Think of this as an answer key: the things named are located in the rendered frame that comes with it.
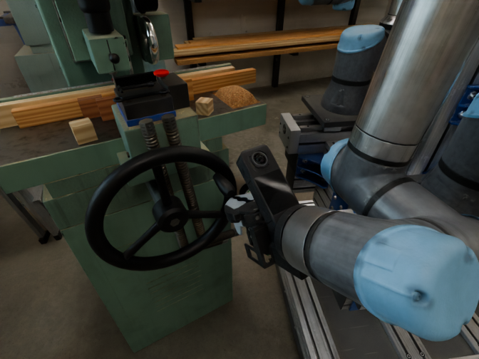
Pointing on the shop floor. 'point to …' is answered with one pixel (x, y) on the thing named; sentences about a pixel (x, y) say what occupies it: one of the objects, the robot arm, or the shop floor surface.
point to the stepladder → (34, 194)
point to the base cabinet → (172, 290)
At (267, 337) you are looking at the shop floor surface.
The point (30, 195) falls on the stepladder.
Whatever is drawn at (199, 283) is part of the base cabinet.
